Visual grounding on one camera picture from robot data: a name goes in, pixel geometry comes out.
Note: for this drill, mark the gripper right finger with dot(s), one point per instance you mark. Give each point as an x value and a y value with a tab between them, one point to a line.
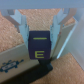
57	33

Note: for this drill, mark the purple block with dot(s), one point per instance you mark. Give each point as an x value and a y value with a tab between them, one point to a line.
40	45

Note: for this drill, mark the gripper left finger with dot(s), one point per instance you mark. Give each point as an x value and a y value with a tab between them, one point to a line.
23	31

